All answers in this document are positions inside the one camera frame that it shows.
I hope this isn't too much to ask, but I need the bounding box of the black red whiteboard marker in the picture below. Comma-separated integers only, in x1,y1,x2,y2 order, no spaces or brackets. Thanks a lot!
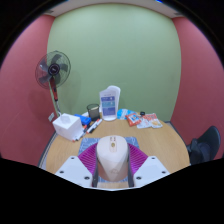
73,123,90,143
85,118,104,135

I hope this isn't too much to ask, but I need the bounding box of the blue whiteboard eraser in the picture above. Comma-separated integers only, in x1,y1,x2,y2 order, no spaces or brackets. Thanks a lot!
73,113,92,126

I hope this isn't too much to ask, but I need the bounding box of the black backpack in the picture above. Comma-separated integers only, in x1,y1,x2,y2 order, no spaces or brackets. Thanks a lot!
186,139,209,165

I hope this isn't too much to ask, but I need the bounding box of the light blue packet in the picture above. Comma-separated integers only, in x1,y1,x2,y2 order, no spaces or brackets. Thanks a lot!
116,108,134,121

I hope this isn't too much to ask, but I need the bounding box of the white orange snack packet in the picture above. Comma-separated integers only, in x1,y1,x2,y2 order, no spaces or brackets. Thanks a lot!
136,113,164,130

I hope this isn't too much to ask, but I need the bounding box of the pale pink computer mouse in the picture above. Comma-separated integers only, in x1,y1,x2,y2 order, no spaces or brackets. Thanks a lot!
95,134,130,183

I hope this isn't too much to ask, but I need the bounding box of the black office chair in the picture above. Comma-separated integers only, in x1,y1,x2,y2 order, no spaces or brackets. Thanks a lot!
185,125,222,166

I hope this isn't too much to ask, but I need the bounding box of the white tissue box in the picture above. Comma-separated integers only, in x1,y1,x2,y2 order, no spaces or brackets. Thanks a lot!
52,113,84,142

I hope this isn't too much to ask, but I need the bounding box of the dark mesh pen cup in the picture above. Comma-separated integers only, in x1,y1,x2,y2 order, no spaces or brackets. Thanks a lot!
86,103,101,122

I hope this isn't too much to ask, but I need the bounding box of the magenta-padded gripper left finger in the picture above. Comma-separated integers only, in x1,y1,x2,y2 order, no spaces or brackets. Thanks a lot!
54,143,99,188

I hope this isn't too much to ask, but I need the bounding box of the blue patterned mouse pad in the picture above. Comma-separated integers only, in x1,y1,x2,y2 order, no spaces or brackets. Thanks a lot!
77,136,141,184

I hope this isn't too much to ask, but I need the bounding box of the red snack packet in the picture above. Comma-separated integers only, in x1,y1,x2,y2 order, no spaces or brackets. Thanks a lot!
125,112,142,128

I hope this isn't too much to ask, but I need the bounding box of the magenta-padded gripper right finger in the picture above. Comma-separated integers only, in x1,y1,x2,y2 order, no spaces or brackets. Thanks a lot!
126,143,171,188

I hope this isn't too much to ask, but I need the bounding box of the black standing fan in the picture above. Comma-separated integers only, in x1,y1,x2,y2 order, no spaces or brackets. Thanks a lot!
34,50,72,118

